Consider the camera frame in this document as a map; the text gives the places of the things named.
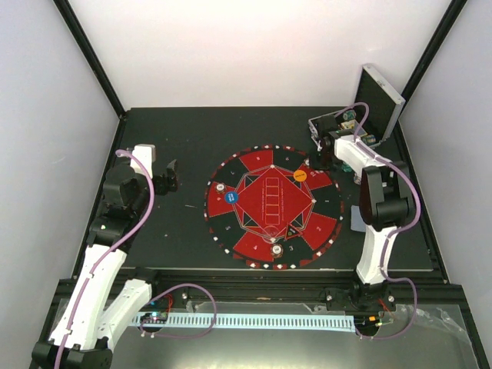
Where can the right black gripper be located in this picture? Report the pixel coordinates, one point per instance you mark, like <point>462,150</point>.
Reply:
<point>314,164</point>

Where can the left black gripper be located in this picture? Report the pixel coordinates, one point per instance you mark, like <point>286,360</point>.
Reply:
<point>162,187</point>

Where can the orange big blind button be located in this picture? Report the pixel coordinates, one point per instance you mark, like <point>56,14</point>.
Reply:
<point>300,175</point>

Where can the blue small blind button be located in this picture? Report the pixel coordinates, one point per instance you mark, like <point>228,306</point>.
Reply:
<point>231,197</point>

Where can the black triangular marker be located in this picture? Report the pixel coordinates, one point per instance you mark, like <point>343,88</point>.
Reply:
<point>291,232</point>

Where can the clear round dealer button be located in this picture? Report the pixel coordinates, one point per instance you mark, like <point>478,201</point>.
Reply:
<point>270,233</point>

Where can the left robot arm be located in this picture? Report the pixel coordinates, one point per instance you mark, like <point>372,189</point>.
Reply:
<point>91,326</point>

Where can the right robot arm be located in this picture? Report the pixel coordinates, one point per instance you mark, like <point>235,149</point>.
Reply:
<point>389,204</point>

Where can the pyramid card box in case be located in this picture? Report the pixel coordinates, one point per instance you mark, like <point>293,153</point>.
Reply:
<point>349,125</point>

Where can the green chip stack case front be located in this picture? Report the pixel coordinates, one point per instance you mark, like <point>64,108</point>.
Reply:
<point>369,140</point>

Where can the green chip stack in case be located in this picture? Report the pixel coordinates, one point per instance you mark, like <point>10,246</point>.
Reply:
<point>349,115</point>

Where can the blue card deck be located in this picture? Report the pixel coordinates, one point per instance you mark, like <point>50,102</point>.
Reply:
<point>357,222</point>

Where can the aluminium poker case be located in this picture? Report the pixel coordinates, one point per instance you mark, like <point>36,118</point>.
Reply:
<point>377,103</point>

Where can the round red black poker mat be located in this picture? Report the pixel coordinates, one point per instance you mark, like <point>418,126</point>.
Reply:
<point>268,195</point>

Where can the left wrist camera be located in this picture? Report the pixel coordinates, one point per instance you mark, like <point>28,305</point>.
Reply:
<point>145,154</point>

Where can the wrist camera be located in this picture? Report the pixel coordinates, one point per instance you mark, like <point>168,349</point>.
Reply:
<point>145,154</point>
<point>324,124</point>

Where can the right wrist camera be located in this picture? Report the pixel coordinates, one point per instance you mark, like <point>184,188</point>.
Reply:
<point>324,124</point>

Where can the white slotted cable duct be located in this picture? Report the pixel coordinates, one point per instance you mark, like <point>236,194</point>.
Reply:
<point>246,321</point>

